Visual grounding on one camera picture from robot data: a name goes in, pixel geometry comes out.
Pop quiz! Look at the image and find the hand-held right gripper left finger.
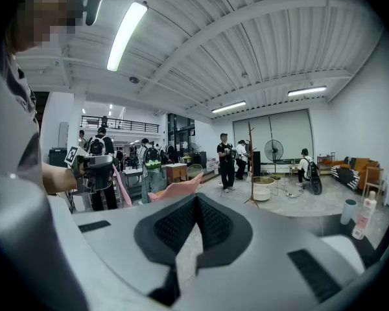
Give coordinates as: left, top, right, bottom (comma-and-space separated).
73, 192, 200, 308

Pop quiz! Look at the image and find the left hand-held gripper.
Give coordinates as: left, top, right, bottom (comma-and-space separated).
64, 146, 115, 196

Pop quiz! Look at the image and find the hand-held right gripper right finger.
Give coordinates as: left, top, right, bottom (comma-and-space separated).
181, 192, 366, 306

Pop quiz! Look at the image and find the blue-rimmed white cup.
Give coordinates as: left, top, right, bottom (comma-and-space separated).
339, 198, 358, 225

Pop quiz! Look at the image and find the person's left forearm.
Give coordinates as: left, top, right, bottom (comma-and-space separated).
41, 162, 78, 194

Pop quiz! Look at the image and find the black mezzanine railing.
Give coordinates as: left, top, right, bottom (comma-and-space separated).
80, 115, 160, 134

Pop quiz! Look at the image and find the green backpack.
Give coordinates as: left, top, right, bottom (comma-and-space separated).
145, 146, 162, 170

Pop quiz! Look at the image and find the round pale tub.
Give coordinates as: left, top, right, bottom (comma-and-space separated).
252, 176, 276, 202

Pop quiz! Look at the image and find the wooden cabinet with white top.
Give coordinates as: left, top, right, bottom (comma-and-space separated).
165, 163, 189, 185

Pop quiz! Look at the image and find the pink cloth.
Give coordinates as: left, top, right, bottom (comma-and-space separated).
148, 172, 204, 203

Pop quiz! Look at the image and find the black vanity cabinet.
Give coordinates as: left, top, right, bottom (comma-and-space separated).
311, 214, 388, 268

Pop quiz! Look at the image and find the black speaker box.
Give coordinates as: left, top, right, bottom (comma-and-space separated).
252, 150, 262, 177

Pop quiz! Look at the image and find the person's grey t-shirt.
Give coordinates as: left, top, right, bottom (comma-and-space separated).
0, 40, 45, 194

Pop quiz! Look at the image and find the pink bottle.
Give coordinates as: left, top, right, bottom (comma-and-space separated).
351, 190, 377, 240

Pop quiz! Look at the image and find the black standing fan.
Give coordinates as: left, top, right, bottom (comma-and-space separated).
264, 139, 285, 174

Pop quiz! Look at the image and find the striped black white blanket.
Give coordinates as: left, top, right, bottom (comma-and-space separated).
330, 164, 360, 190

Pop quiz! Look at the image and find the white roller blind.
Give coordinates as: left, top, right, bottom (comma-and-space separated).
232, 113, 272, 161
268, 109, 314, 161

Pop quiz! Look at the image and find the long ceiling light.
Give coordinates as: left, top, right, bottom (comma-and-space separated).
211, 100, 247, 114
106, 1, 149, 73
287, 85, 327, 97

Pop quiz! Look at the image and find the orange sofa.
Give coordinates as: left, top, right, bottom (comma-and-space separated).
324, 156, 382, 190

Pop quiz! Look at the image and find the wooden chair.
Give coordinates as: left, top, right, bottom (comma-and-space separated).
362, 166, 385, 203

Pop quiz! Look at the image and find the person's head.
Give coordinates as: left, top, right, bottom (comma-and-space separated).
5, 0, 87, 54

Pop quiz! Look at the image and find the yellow wire chair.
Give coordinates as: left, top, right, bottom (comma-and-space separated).
186, 163, 204, 181

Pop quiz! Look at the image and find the black head-mounted camera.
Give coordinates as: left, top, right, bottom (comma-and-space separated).
71, 0, 105, 27

